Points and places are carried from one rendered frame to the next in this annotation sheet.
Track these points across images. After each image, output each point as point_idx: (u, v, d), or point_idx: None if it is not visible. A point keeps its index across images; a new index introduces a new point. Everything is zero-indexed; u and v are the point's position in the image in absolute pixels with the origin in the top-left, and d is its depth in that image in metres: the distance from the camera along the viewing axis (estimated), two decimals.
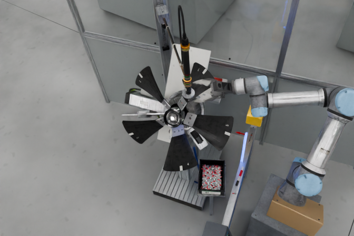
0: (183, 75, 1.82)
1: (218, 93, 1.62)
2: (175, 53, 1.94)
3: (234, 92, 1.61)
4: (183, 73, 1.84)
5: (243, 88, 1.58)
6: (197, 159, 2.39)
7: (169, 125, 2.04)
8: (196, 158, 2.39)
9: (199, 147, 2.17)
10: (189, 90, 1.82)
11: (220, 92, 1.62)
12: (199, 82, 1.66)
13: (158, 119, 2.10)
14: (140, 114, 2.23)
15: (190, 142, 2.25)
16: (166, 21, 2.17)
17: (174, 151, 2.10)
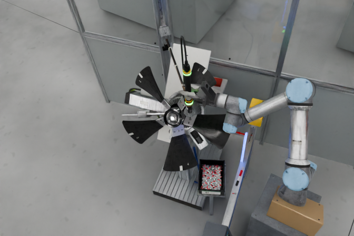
0: (185, 96, 1.96)
1: (202, 96, 1.79)
2: (177, 74, 2.08)
3: (215, 101, 1.78)
4: None
5: (224, 100, 1.76)
6: (197, 159, 2.39)
7: (169, 125, 2.04)
8: (196, 158, 2.39)
9: (199, 147, 2.17)
10: (190, 109, 1.96)
11: (204, 96, 1.79)
12: None
13: (158, 119, 2.10)
14: (140, 114, 2.23)
15: (190, 142, 2.25)
16: (169, 42, 2.31)
17: (174, 151, 2.10)
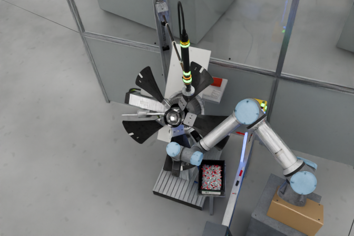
0: (183, 72, 1.80)
1: (182, 164, 1.97)
2: (175, 50, 1.92)
3: None
4: (183, 70, 1.82)
5: (177, 159, 1.86)
6: None
7: (165, 117, 2.04)
8: None
9: None
10: (189, 88, 1.80)
11: (182, 163, 1.97)
12: None
13: (165, 101, 2.06)
14: (140, 114, 2.23)
15: (190, 142, 2.25)
16: (166, 19, 2.15)
17: (143, 125, 2.14)
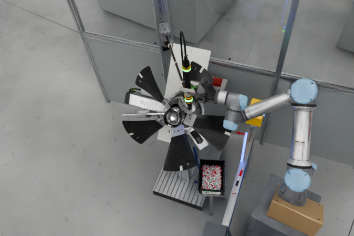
0: (184, 92, 1.93)
1: (202, 92, 1.77)
2: (177, 70, 2.05)
3: (215, 98, 1.76)
4: None
5: (225, 97, 1.74)
6: (197, 159, 2.39)
7: (165, 117, 2.04)
8: (196, 158, 2.39)
9: (199, 147, 2.17)
10: (190, 106, 1.93)
11: (204, 92, 1.77)
12: None
13: (165, 101, 2.06)
14: (140, 114, 2.23)
15: (190, 142, 2.25)
16: (168, 39, 2.28)
17: (143, 125, 2.14)
